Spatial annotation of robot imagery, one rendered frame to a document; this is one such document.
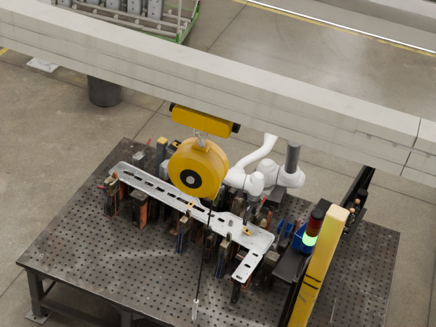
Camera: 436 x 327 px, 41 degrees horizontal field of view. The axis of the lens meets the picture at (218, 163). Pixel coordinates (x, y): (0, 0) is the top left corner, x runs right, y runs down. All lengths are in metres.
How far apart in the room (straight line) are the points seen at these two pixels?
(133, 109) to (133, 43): 5.53
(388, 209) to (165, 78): 5.10
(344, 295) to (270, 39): 5.04
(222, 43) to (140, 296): 4.96
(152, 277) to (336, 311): 1.33
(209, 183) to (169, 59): 0.34
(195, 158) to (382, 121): 0.46
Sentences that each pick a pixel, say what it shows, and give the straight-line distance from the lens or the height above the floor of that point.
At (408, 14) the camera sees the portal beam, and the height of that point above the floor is 3.32.
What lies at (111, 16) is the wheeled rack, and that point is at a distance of 8.19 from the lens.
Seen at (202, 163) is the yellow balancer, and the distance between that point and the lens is 1.44.
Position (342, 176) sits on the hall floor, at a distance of 6.49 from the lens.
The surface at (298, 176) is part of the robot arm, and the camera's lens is 4.66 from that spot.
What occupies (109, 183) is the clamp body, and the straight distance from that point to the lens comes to 4.41.
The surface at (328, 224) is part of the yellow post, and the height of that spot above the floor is 1.94.
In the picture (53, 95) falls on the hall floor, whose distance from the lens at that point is 7.13.
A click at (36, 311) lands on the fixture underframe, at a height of 0.08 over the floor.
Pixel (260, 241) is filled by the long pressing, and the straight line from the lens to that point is 4.19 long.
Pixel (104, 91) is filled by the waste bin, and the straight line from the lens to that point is 6.77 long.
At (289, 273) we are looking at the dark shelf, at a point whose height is 1.03.
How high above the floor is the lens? 4.08
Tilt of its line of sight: 41 degrees down
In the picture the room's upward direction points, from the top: 9 degrees clockwise
